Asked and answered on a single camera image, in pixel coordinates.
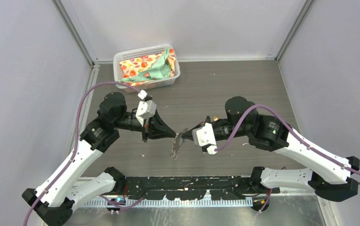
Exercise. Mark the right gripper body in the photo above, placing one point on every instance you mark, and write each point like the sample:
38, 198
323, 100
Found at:
224, 129

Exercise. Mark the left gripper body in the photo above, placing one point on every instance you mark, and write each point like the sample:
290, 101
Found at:
145, 129

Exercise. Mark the metal key organizer plate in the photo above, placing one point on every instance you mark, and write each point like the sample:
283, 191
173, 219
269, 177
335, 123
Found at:
176, 145

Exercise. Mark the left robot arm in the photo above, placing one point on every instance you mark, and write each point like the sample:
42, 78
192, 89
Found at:
57, 198

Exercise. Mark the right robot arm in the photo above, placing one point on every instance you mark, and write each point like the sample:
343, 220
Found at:
326, 174

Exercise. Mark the floral cloth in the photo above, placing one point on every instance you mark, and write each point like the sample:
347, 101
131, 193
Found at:
147, 68

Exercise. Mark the white plastic basket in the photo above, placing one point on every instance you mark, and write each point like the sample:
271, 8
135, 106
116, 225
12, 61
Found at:
121, 56

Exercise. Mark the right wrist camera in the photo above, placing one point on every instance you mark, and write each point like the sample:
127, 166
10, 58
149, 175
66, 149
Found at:
206, 139

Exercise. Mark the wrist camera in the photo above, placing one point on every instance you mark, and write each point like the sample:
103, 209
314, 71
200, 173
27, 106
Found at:
146, 108
206, 139

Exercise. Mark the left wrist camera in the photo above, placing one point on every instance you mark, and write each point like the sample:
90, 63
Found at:
146, 108

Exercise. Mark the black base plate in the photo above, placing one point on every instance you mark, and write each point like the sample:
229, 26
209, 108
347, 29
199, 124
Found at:
188, 188

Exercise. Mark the white cable duct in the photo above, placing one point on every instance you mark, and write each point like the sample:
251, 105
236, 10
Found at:
177, 203

